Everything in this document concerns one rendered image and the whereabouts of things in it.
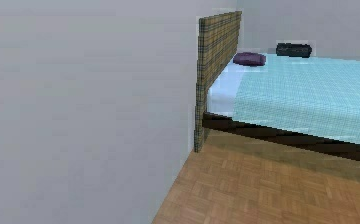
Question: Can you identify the purple pillow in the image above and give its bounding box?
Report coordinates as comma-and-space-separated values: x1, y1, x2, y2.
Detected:
232, 51, 267, 67

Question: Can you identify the bed with light blue cover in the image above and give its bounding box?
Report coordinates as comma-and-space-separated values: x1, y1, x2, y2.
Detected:
193, 10, 360, 165

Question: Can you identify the black pillow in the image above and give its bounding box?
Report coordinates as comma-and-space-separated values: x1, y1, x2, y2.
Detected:
275, 42, 313, 59

